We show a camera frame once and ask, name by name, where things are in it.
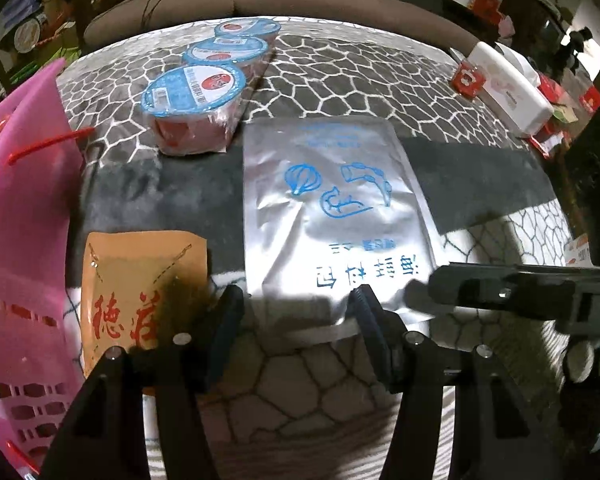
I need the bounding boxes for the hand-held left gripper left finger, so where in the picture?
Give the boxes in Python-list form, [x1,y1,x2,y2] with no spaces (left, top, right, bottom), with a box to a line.
[37,284,245,480]

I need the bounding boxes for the red gift boxes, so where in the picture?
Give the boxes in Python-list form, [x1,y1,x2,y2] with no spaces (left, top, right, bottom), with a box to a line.
[472,0,502,27]

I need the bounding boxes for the dark grey cloth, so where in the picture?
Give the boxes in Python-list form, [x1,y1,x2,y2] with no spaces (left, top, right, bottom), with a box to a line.
[82,135,557,281]

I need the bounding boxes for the white tissue box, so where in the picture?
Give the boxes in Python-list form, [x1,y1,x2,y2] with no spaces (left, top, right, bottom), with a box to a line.
[467,41,555,138]

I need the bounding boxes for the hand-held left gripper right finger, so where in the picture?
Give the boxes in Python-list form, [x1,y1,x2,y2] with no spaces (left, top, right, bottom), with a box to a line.
[347,284,566,480]

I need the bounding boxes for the small orange white box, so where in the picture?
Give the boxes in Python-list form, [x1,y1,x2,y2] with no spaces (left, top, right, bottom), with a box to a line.
[564,237,592,267]

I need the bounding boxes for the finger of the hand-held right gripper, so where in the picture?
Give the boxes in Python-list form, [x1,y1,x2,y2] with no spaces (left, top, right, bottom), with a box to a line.
[427,261,600,322]

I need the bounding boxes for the orange snack packet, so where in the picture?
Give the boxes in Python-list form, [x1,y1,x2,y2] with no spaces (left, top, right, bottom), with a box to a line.
[80,230,211,380]

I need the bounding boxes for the person's right hand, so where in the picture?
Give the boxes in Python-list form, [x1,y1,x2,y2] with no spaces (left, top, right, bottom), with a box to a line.
[565,336,600,386]

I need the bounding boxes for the small red box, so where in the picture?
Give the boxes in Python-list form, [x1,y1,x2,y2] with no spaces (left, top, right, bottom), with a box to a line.
[452,60,487,97]

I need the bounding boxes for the grey stone-pattern tablecloth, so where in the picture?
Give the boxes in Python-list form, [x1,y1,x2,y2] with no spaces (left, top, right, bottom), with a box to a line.
[55,14,583,480]

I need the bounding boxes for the silver foil pouch blue print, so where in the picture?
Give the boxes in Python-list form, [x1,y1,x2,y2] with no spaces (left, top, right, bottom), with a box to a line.
[242,115,443,332]

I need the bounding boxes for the blue-lid red cup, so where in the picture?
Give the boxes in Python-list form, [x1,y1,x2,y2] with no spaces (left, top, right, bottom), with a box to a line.
[182,35,271,80]
[214,17,282,44]
[141,62,248,157]

